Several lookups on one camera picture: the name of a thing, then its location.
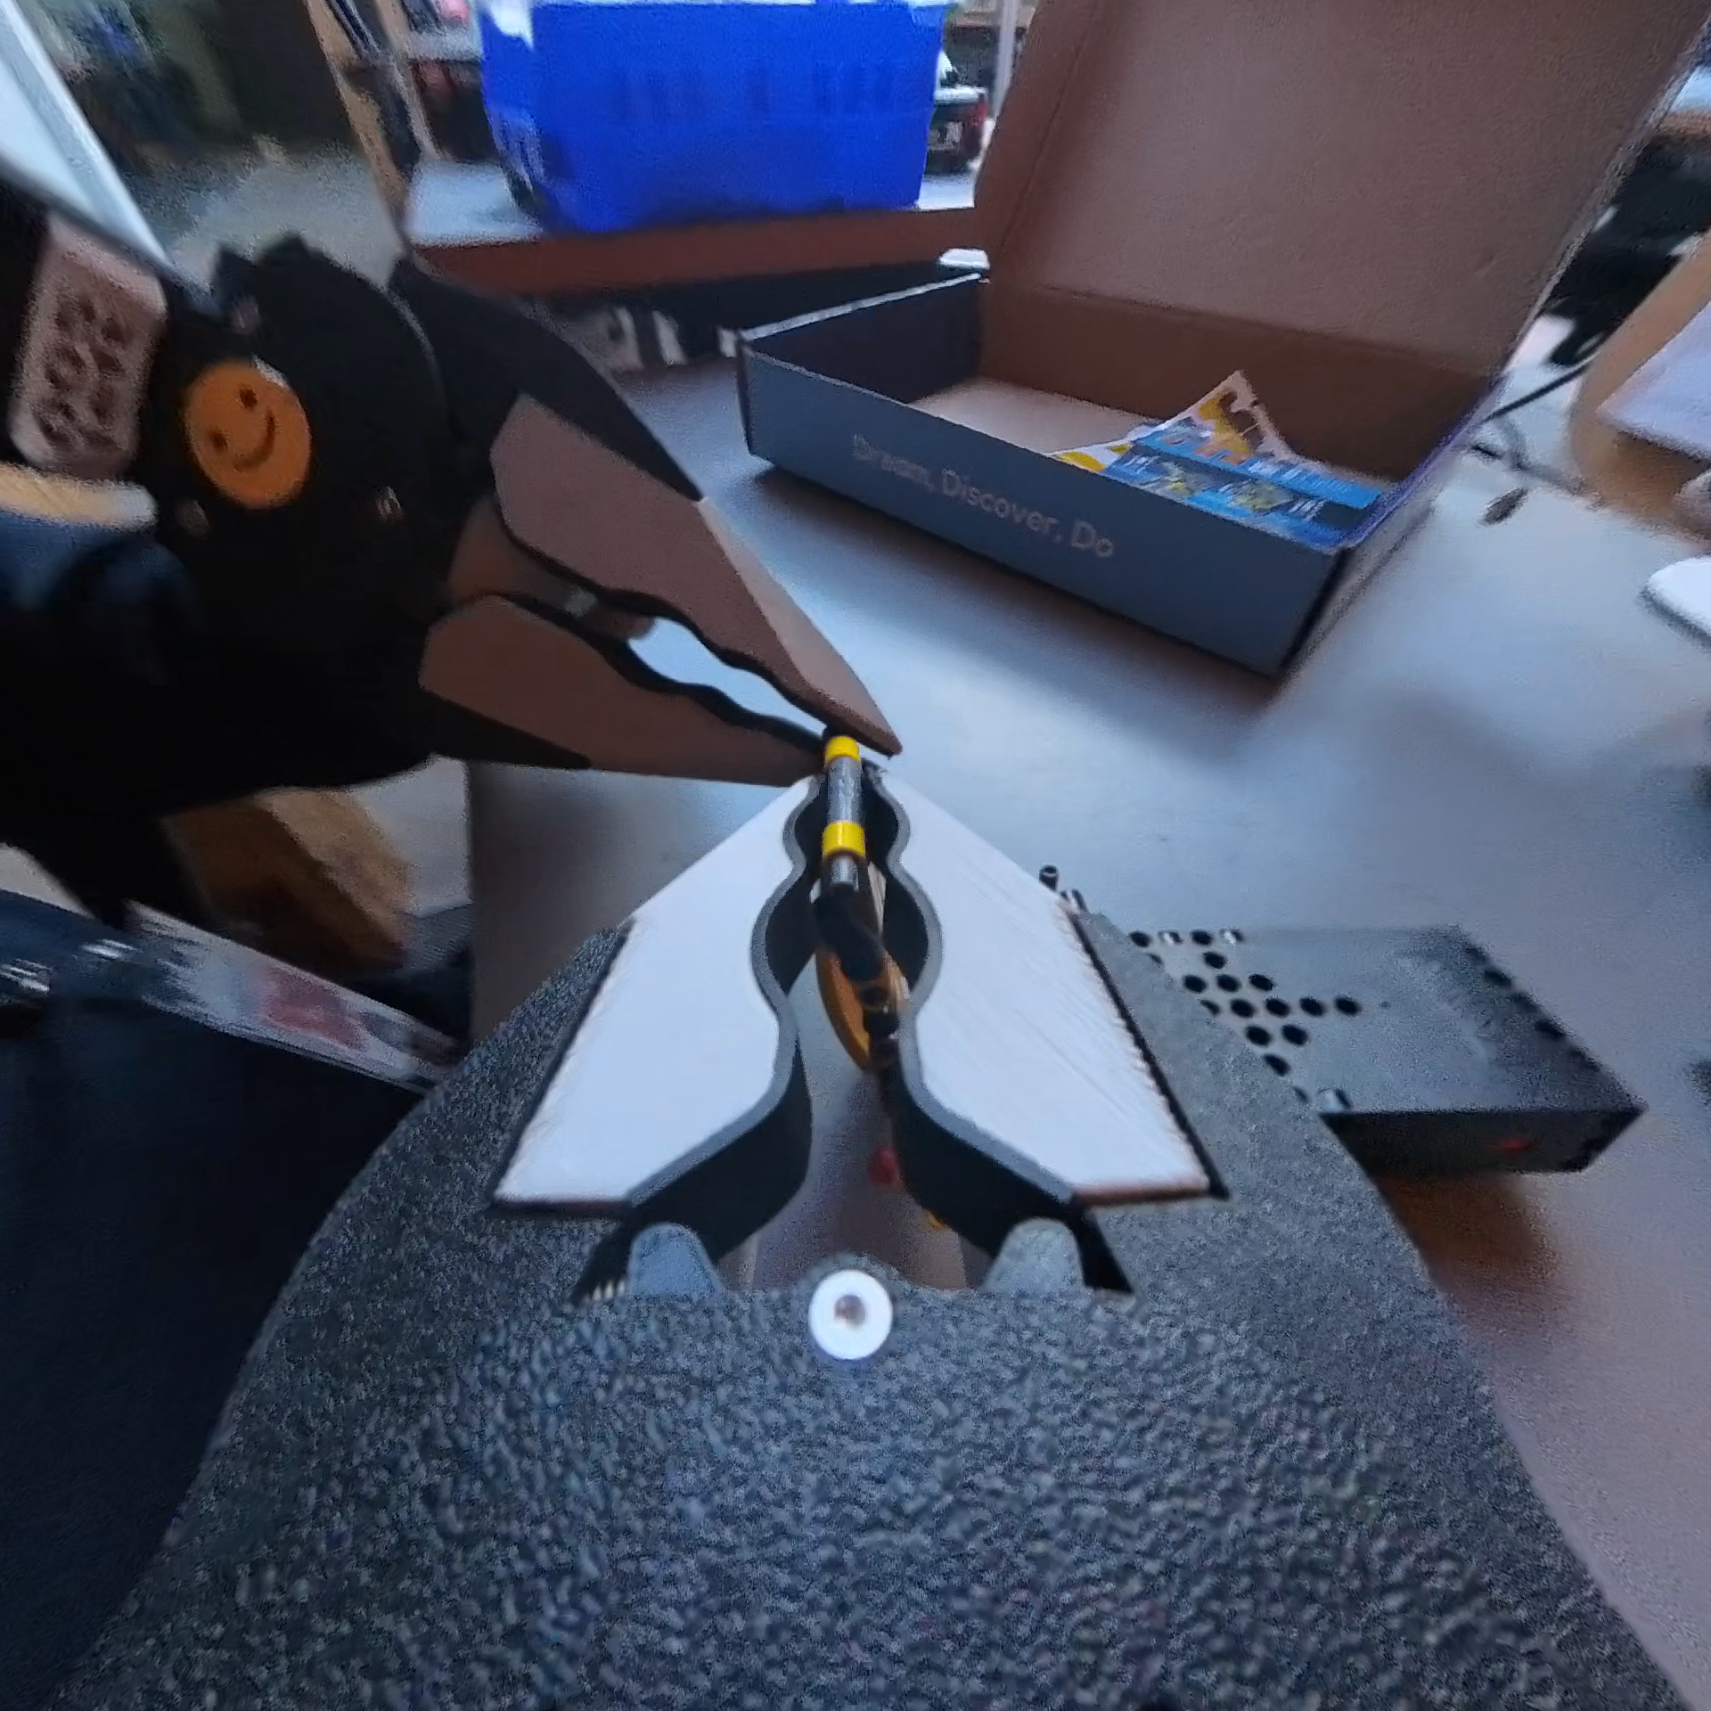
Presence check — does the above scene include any person's left hand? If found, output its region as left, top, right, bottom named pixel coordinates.
left=534, top=569, right=660, bottom=641

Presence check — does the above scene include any wooden post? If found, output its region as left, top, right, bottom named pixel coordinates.
left=306, top=0, right=413, bottom=222

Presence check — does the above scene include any yellow grey brick arm assembly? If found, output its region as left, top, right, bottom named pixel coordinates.
left=798, top=733, right=962, bottom=1239

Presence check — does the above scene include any clear badge holder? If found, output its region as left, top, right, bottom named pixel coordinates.
left=0, top=922, right=462, bottom=1091

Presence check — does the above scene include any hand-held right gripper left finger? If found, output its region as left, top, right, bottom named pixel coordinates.
left=490, top=770, right=830, bottom=1217

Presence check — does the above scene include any person's left forearm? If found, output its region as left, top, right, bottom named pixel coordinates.
left=0, top=469, right=201, bottom=858

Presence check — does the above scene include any blue plastic crate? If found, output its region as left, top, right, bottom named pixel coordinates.
left=479, top=0, right=951, bottom=237

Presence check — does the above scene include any grey desk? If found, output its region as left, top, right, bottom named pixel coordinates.
left=469, top=287, right=1711, bottom=1711

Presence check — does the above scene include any brown table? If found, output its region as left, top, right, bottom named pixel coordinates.
left=401, top=160, right=992, bottom=295

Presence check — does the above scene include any blue printed booklet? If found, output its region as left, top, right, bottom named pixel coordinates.
left=1101, top=420, right=1391, bottom=551

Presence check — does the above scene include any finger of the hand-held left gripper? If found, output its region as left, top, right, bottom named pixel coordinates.
left=485, top=393, right=908, bottom=759
left=421, top=590, right=826, bottom=791

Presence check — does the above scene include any navy cardboard box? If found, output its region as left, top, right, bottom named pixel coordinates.
left=736, top=0, right=1711, bottom=677

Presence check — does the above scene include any black cable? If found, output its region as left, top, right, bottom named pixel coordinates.
left=1476, top=354, right=1605, bottom=526

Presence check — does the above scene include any black perforated battery box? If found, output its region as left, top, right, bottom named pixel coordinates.
left=1043, top=866, right=1646, bottom=1181

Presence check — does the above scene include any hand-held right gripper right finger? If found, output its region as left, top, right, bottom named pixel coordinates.
left=869, top=770, right=1221, bottom=1207

